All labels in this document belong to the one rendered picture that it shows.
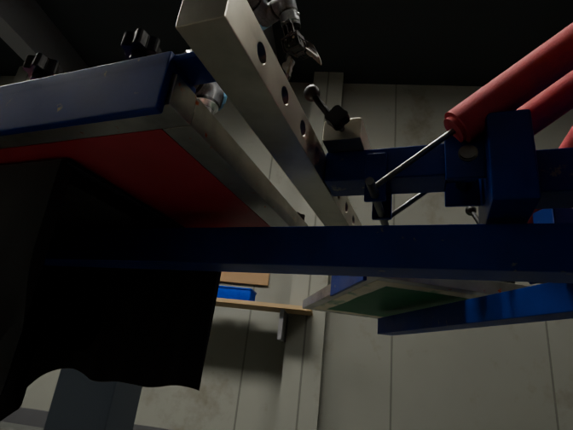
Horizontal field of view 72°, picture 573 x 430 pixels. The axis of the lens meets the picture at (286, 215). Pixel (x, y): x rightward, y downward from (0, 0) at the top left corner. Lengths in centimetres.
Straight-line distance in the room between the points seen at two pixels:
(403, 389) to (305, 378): 78
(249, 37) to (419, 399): 329
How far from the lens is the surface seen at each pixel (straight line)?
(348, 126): 60
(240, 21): 39
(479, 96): 57
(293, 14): 168
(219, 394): 356
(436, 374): 353
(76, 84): 51
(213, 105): 175
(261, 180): 58
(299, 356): 328
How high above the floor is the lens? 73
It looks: 20 degrees up
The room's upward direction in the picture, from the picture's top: 7 degrees clockwise
